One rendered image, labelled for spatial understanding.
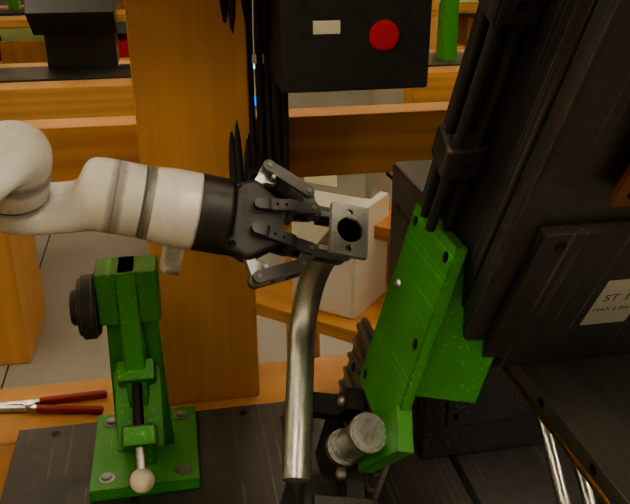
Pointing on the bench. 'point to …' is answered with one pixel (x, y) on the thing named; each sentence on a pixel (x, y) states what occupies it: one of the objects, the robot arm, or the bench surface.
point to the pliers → (54, 404)
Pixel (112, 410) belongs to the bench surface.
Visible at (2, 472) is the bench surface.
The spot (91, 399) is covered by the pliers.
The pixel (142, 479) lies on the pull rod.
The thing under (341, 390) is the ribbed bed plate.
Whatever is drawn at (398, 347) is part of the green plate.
